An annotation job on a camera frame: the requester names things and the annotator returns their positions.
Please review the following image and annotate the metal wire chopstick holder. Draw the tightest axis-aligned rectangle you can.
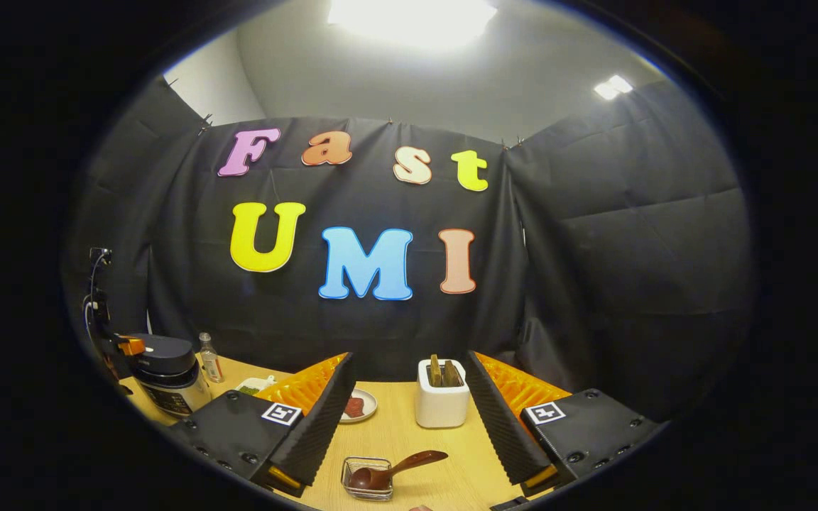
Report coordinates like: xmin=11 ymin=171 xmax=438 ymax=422
xmin=341 ymin=456 xmax=394 ymax=502

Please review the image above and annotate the small ceiling light panel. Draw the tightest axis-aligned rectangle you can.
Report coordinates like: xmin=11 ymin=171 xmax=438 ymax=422
xmin=594 ymin=75 xmax=634 ymax=101

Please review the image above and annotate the black silver rice cooker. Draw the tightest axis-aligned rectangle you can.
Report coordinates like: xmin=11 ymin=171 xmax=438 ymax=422
xmin=129 ymin=334 xmax=212 ymax=418

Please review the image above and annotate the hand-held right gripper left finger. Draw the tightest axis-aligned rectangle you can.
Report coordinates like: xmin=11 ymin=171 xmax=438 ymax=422
xmin=168 ymin=353 xmax=356 ymax=498

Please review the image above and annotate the brown wooden spoon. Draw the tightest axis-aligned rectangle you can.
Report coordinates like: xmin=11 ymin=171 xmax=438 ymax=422
xmin=349 ymin=450 xmax=449 ymax=492

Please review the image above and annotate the white divided bean dish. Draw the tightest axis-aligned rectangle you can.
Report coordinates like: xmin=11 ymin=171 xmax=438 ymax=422
xmin=235 ymin=375 xmax=276 ymax=396

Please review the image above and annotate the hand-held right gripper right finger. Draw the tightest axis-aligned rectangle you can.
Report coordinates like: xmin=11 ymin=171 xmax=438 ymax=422
xmin=466 ymin=351 xmax=665 ymax=508

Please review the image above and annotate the white toaster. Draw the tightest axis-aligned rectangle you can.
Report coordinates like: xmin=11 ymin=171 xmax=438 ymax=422
xmin=415 ymin=358 xmax=471 ymax=429

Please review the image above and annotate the small clear glass bottle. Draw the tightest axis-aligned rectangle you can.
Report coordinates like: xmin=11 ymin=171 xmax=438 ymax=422
xmin=199 ymin=332 xmax=225 ymax=384

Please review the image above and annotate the white round plate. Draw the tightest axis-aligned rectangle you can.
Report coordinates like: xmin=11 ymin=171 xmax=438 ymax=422
xmin=340 ymin=388 xmax=378 ymax=424

